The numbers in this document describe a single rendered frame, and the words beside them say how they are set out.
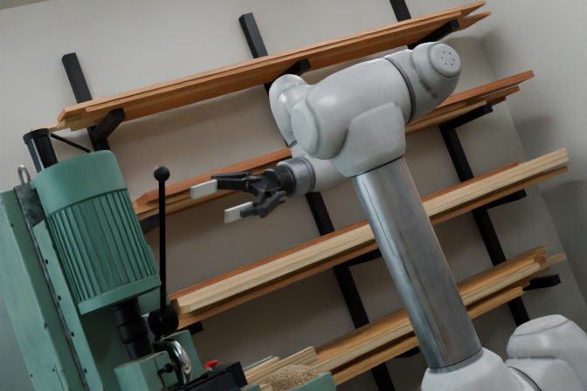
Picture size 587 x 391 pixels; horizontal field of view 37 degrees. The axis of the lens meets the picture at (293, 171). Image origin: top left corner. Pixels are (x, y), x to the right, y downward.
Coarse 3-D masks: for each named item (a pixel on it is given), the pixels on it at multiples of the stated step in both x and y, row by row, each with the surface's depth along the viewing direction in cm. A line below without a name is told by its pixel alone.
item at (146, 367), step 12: (132, 360) 189; (144, 360) 178; (156, 360) 180; (168, 360) 181; (120, 372) 186; (132, 372) 181; (144, 372) 178; (156, 372) 179; (120, 384) 187; (132, 384) 182; (144, 384) 178; (156, 384) 178; (168, 384) 180
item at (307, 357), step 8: (304, 352) 205; (312, 352) 206; (280, 360) 202; (288, 360) 202; (296, 360) 203; (304, 360) 204; (312, 360) 205; (272, 368) 199; (248, 376) 197; (256, 376) 196; (264, 376) 197; (248, 384) 194
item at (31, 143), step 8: (40, 128) 196; (24, 136) 196; (32, 136) 195; (40, 136) 195; (48, 136) 197; (32, 144) 195; (40, 144) 195; (48, 144) 196; (32, 152) 196; (40, 152) 195; (48, 152) 196; (32, 160) 197; (40, 160) 195; (48, 160) 195; (56, 160) 197; (40, 168) 195; (32, 184) 196
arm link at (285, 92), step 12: (276, 84) 212; (288, 84) 211; (300, 84) 212; (276, 96) 211; (288, 96) 207; (300, 96) 204; (276, 108) 211; (288, 108) 206; (276, 120) 214; (288, 120) 208; (288, 132) 210; (288, 144) 213
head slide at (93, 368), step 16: (48, 224) 189; (48, 240) 189; (48, 256) 191; (48, 272) 194; (64, 272) 188; (64, 288) 189; (64, 304) 191; (80, 320) 187; (96, 320) 189; (112, 320) 191; (80, 336) 188; (96, 336) 188; (112, 336) 190; (80, 352) 191; (96, 352) 187; (112, 352) 189; (96, 368) 186; (112, 368) 188; (96, 384) 188; (112, 384) 187
